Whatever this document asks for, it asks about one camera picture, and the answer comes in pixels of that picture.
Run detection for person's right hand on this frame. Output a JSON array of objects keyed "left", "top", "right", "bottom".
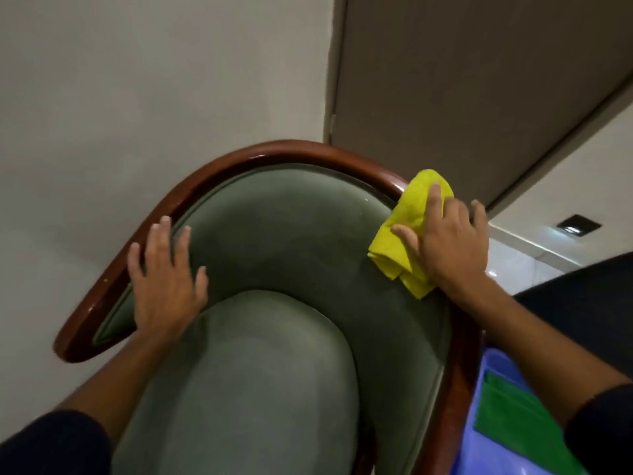
[{"left": 391, "top": 182, "right": 491, "bottom": 293}]

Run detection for person's left hand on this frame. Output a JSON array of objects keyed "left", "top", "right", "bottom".
[{"left": 127, "top": 216, "right": 209, "bottom": 338}]

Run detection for yellow cleaning cloth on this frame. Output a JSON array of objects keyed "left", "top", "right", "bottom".
[{"left": 367, "top": 169, "right": 455, "bottom": 300}]

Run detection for person's left forearm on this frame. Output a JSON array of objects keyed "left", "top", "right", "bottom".
[{"left": 57, "top": 319, "right": 198, "bottom": 443}]

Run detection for person's right forearm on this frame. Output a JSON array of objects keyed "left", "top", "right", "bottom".
[{"left": 440, "top": 272, "right": 619, "bottom": 427}]

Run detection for white skirting board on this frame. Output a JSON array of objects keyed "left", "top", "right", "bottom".
[{"left": 489, "top": 224, "right": 583, "bottom": 273}]

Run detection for green upholstered wooden armchair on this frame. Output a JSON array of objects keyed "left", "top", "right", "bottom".
[{"left": 53, "top": 139, "right": 484, "bottom": 475}]

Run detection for black square socket plate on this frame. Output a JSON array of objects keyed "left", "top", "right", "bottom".
[{"left": 557, "top": 214, "right": 603, "bottom": 238}]

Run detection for grey-brown door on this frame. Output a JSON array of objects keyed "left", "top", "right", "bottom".
[{"left": 330, "top": 0, "right": 633, "bottom": 208}]

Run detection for person's dark trousers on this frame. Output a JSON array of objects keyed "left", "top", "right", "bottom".
[{"left": 512, "top": 251, "right": 633, "bottom": 380}]

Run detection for dark left sleeve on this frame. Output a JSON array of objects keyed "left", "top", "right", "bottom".
[{"left": 0, "top": 409, "right": 113, "bottom": 475}]

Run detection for dark sleeve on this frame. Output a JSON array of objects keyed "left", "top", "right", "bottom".
[
  {"left": 564, "top": 383, "right": 633, "bottom": 475},
  {"left": 0, "top": 409, "right": 113, "bottom": 475}
]

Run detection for green cleaning cloth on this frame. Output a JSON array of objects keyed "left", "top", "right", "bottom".
[{"left": 473, "top": 370, "right": 590, "bottom": 475}]

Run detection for blue plastic bucket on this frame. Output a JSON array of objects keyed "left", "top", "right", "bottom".
[{"left": 451, "top": 347, "right": 591, "bottom": 475}]

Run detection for dark right sleeve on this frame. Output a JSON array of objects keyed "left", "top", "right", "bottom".
[{"left": 564, "top": 383, "right": 633, "bottom": 475}]

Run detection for grey door frame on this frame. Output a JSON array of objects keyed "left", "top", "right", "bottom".
[{"left": 323, "top": 0, "right": 633, "bottom": 216}]

